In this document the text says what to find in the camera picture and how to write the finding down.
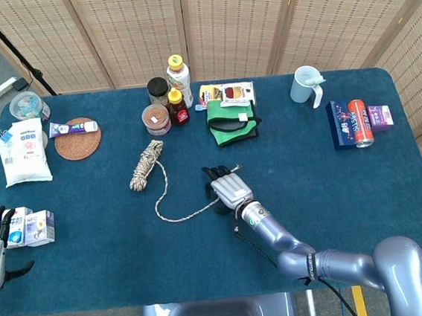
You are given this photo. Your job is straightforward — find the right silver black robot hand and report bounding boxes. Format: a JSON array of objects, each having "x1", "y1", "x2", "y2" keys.
[{"x1": 201, "y1": 161, "x2": 258, "y2": 217}]

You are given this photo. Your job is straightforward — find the beige black braided rope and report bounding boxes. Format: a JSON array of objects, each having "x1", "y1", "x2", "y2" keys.
[{"x1": 125, "y1": 132, "x2": 247, "y2": 227}]

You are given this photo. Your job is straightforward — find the blue white milk carton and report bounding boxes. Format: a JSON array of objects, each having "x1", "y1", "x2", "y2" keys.
[{"x1": 1, "y1": 205, "x2": 37, "y2": 250}]

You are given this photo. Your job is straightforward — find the purple NFC juice carton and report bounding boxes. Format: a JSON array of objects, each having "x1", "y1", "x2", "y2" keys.
[{"x1": 21, "y1": 208, "x2": 58, "y2": 248}]

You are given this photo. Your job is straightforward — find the green black fabric glove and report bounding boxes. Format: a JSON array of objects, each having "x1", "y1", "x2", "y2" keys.
[{"x1": 204, "y1": 95, "x2": 265, "y2": 149}]

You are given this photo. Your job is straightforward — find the honey bear bottle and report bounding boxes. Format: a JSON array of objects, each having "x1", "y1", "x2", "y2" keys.
[{"x1": 165, "y1": 86, "x2": 191, "y2": 128}]

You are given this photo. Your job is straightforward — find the white red snack packet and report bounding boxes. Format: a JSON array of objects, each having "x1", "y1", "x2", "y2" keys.
[{"x1": 217, "y1": 80, "x2": 258, "y2": 109}]

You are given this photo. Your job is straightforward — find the yellow red snack packet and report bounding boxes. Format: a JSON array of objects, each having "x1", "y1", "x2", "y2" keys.
[{"x1": 197, "y1": 83, "x2": 225, "y2": 106}]

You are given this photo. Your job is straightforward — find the round tub brown contents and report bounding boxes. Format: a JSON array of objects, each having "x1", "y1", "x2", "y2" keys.
[{"x1": 140, "y1": 102, "x2": 173, "y2": 138}]

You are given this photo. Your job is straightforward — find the yellow cap drink bottle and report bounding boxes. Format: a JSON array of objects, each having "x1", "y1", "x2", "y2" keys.
[{"x1": 164, "y1": 53, "x2": 195, "y2": 110}]

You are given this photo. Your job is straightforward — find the black lid glass jar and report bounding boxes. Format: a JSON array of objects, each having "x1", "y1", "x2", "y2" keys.
[{"x1": 146, "y1": 76, "x2": 171, "y2": 107}]

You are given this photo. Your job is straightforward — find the blue table cloth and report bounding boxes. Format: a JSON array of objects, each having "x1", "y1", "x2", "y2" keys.
[{"x1": 0, "y1": 60, "x2": 422, "y2": 316}]

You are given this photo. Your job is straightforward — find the dark blue printed box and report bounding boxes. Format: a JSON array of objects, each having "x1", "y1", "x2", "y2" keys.
[{"x1": 325, "y1": 98, "x2": 357, "y2": 152}]

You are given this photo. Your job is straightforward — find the pale green scoop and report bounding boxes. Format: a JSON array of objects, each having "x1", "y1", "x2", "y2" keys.
[{"x1": 303, "y1": 74, "x2": 327, "y2": 86}]

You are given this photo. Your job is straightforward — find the round woven brown coaster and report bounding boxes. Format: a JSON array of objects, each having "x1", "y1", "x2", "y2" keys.
[{"x1": 52, "y1": 115, "x2": 105, "y2": 163}]

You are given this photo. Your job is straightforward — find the orange drink can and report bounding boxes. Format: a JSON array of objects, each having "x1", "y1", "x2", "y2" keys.
[{"x1": 346, "y1": 98, "x2": 377, "y2": 149}]

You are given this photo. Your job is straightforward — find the purple white toothpaste tube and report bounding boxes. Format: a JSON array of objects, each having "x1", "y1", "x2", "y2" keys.
[{"x1": 48, "y1": 117, "x2": 100, "y2": 139}]

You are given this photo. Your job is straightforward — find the clear round plastic tub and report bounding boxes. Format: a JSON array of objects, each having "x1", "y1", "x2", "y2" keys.
[{"x1": 7, "y1": 88, "x2": 53, "y2": 124}]

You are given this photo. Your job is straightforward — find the small purple box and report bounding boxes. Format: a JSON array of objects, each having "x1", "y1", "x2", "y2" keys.
[{"x1": 365, "y1": 103, "x2": 395, "y2": 133}]

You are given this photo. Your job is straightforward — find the bamboo folding screen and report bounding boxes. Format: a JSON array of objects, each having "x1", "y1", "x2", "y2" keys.
[{"x1": 0, "y1": 0, "x2": 422, "y2": 261}]

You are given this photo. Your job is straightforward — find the white power strip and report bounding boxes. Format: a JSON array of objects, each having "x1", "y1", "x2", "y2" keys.
[{"x1": 0, "y1": 76, "x2": 19, "y2": 100}]

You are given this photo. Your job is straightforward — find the black power adapter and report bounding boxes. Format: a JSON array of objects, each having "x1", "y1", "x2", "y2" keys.
[{"x1": 11, "y1": 77, "x2": 30, "y2": 92}]

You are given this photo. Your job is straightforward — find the black tripod stand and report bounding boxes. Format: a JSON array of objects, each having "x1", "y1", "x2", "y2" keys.
[{"x1": 0, "y1": 0, "x2": 59, "y2": 102}]

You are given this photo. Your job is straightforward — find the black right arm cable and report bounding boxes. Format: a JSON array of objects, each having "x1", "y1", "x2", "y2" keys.
[{"x1": 232, "y1": 204, "x2": 362, "y2": 316}]

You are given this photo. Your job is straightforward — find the light blue handled mug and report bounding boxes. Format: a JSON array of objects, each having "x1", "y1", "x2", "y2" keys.
[{"x1": 287, "y1": 64, "x2": 327, "y2": 112}]

